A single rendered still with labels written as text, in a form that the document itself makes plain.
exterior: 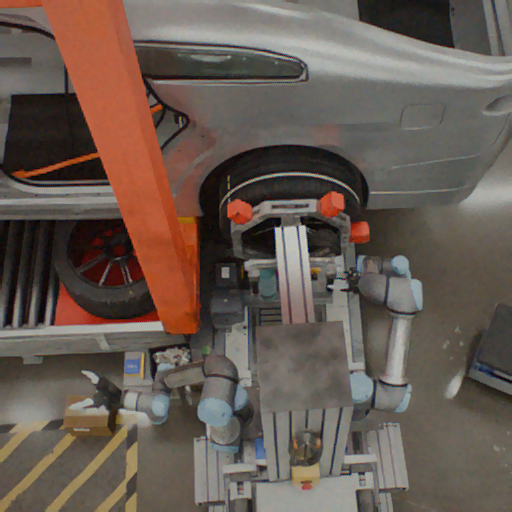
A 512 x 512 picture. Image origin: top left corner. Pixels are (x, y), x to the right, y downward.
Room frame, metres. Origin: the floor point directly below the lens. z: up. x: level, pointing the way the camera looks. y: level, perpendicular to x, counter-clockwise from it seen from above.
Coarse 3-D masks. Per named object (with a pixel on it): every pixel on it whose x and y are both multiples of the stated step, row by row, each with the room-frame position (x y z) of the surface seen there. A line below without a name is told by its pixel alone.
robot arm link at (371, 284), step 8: (360, 256) 1.62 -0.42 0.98; (360, 264) 1.58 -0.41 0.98; (368, 264) 1.53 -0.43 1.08; (376, 264) 1.54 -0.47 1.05; (360, 272) 1.56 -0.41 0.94; (368, 272) 1.44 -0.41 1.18; (376, 272) 1.45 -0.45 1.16; (360, 280) 1.39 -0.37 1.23; (368, 280) 1.36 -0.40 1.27; (376, 280) 1.35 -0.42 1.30; (384, 280) 1.34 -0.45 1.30; (360, 288) 1.35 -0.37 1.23; (368, 288) 1.33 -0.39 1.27; (376, 288) 1.32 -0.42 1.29; (384, 288) 1.31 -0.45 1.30; (368, 296) 1.31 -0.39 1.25; (376, 296) 1.29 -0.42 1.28
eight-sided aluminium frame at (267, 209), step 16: (256, 208) 1.84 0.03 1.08; (272, 208) 1.82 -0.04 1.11; (288, 208) 1.81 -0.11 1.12; (304, 208) 1.81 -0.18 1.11; (320, 208) 1.81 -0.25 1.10; (240, 224) 1.81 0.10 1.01; (336, 224) 1.78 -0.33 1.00; (240, 240) 1.80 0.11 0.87; (240, 256) 1.79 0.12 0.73; (256, 256) 1.81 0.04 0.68; (272, 256) 1.84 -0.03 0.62; (320, 256) 1.80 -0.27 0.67
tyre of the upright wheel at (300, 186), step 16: (240, 160) 2.09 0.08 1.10; (256, 160) 2.05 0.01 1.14; (272, 160) 2.03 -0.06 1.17; (288, 160) 2.02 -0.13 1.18; (304, 160) 2.02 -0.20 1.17; (320, 160) 2.03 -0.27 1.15; (336, 160) 2.05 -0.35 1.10; (224, 176) 2.08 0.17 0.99; (240, 176) 2.00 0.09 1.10; (256, 176) 1.97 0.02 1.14; (272, 176) 1.94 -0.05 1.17; (288, 176) 1.93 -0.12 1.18; (304, 176) 1.93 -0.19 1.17; (336, 176) 1.97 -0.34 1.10; (352, 176) 2.03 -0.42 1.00; (224, 192) 1.99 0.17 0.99; (240, 192) 1.92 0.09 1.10; (256, 192) 1.89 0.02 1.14; (272, 192) 1.87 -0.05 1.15; (288, 192) 1.87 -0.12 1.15; (304, 192) 1.87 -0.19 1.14; (320, 192) 1.87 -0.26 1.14; (352, 192) 1.93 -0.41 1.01; (224, 208) 1.91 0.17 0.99; (352, 208) 1.86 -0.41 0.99; (224, 224) 1.88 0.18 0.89
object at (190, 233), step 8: (200, 216) 2.14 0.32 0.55; (184, 224) 2.02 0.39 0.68; (192, 224) 2.02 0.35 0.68; (200, 224) 2.09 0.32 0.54; (184, 232) 1.97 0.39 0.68; (192, 232) 1.97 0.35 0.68; (200, 232) 2.05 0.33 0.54; (184, 240) 1.93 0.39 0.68; (192, 240) 1.93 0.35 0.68; (200, 240) 2.01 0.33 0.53; (192, 248) 1.88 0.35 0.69; (192, 256) 1.83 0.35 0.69; (192, 264) 1.79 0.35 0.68; (192, 272) 1.75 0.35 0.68
